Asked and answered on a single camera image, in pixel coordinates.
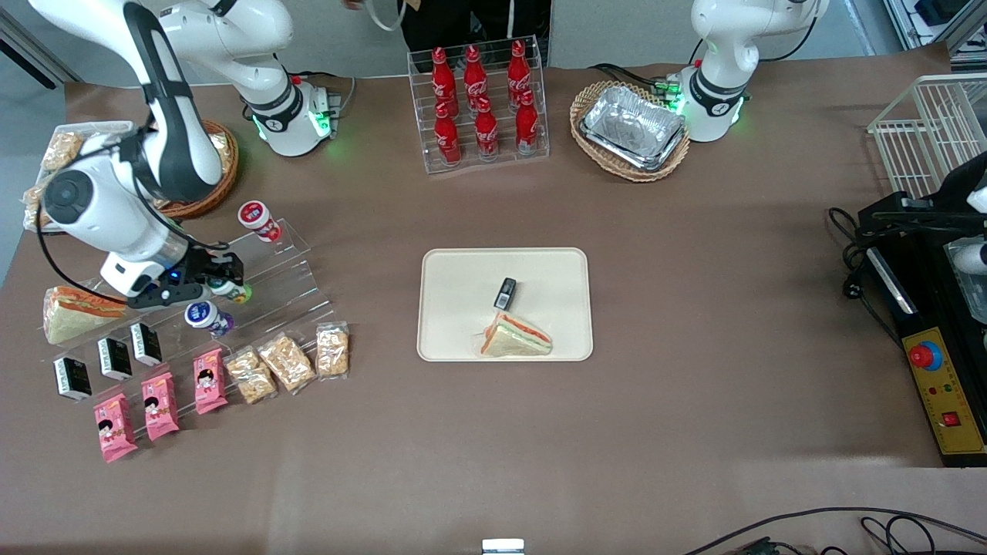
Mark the stacked aluminium foil trays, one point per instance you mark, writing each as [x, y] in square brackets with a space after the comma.
[632, 127]

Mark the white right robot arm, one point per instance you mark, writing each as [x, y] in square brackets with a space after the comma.
[116, 223]

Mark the metal equipment rack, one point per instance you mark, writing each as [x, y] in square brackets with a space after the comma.
[933, 11]

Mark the black mounted equipment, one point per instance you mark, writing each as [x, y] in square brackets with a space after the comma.
[902, 220]

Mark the clear acrylic bottle rack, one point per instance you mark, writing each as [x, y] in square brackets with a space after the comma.
[501, 166]

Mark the black box yellow control panel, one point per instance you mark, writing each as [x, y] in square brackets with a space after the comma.
[944, 393]

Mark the clear acrylic step stand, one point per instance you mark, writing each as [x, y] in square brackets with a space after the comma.
[173, 362]
[285, 285]

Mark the wicker snack basket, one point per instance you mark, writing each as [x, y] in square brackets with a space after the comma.
[193, 210]

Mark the clear-wrapped rice crispy bar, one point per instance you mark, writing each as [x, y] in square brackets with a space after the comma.
[32, 204]
[221, 154]
[63, 150]
[332, 351]
[287, 362]
[250, 375]

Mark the green gum bottle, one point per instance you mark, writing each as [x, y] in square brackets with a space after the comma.
[233, 292]

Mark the purple gum bottle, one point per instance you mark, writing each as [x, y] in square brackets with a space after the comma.
[202, 316]

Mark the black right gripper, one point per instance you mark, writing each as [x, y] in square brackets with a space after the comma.
[207, 267]

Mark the wrapped triangle sandwich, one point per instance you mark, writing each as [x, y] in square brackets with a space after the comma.
[77, 316]
[515, 339]

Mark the cream plastic tray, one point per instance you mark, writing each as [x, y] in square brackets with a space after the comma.
[463, 308]

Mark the wicker basket with foil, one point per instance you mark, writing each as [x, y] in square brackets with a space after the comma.
[586, 158]

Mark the black wrapped rice ball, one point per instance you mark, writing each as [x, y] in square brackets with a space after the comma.
[114, 358]
[146, 344]
[72, 378]
[505, 294]

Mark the small white device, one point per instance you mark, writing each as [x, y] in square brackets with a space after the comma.
[503, 547]

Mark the white rectangular dish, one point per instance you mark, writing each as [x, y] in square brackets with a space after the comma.
[100, 127]

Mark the standing person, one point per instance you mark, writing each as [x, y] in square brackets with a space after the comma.
[436, 23]

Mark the red cola bottle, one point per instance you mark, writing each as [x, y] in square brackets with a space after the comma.
[475, 77]
[527, 127]
[442, 81]
[447, 142]
[519, 73]
[486, 135]

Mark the red gum bottle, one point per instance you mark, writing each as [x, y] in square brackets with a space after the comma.
[254, 216]

